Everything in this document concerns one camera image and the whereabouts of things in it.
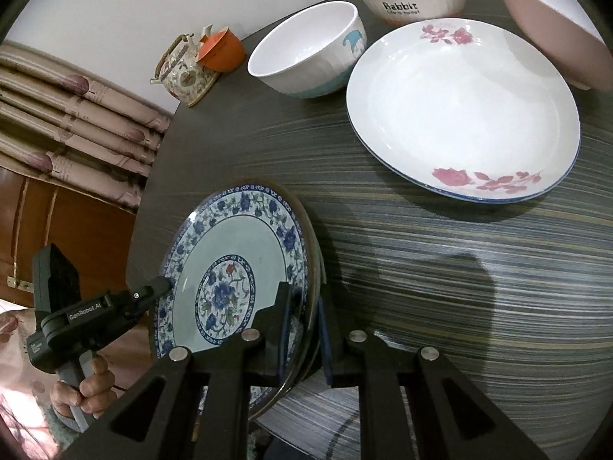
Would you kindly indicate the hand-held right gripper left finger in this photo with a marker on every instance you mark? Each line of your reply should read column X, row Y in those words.
column 288, row 318

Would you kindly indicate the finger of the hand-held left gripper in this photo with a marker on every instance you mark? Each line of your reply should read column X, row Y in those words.
column 158, row 287

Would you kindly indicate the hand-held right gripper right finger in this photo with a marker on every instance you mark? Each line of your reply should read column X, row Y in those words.
column 327, row 340

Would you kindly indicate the blue floral plate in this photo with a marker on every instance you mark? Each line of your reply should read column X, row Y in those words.
column 230, row 258

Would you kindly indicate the white plate with pink roses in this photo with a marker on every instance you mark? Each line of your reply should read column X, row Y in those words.
column 455, row 105

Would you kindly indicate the white bowl with blue print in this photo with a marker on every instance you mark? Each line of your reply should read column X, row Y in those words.
column 297, row 48

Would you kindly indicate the large pink bowl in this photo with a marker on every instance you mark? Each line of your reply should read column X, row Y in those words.
column 550, row 33

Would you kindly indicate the person's left hand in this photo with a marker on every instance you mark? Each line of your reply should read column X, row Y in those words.
column 98, row 383

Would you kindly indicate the brass hinge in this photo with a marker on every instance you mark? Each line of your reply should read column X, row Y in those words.
column 19, row 278

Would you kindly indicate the wooden cabinet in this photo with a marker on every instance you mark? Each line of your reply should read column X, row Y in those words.
column 72, row 239

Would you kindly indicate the pink floral cloth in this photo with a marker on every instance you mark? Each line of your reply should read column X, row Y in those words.
column 24, row 393

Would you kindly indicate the pink pleated curtain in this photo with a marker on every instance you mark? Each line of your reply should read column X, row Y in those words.
column 72, row 124

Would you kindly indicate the floral teapot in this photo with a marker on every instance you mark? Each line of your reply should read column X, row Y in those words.
column 187, row 79

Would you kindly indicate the orange cup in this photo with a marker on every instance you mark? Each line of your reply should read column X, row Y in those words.
column 225, row 52

